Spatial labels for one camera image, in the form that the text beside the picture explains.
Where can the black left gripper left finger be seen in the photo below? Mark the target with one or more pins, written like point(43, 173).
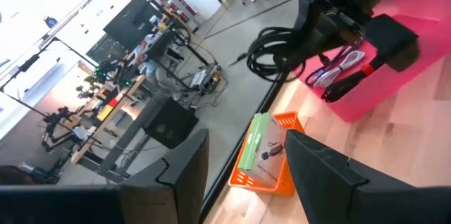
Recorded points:
point(169, 196)

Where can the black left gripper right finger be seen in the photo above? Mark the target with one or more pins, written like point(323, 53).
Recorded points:
point(334, 199)

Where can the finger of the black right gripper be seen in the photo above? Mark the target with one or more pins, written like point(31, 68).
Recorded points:
point(391, 41)

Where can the black background robot arm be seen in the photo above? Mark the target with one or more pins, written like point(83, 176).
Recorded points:
point(56, 118)

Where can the pink translucent plastic bin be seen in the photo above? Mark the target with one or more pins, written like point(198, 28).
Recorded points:
point(423, 9)

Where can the black computer tower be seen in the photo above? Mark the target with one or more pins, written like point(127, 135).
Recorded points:
point(171, 122)

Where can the orange plastic basket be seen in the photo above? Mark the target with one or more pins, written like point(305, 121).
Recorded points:
point(246, 181)

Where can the wooden workbench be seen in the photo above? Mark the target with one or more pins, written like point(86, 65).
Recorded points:
point(123, 97)

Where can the red parts shelf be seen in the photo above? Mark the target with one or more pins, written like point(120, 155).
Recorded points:
point(176, 5)

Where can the black monitor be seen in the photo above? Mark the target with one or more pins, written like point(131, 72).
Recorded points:
point(130, 23)

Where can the black aluminium table frame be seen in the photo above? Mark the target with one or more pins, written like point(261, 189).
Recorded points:
point(271, 98)

